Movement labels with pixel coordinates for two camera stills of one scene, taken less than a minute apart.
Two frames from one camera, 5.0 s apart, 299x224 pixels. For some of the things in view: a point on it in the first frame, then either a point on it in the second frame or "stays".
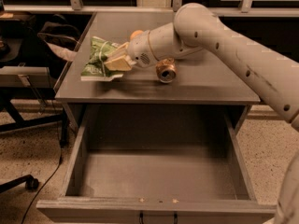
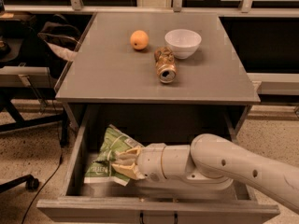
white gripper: x=139 y=51 -> x=149 y=162
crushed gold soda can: x=166 y=70 stays
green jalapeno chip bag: x=95 y=68 -> x=103 y=170
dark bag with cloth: x=61 y=36 stays
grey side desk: x=25 y=76 stays
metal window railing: x=75 y=5 stays
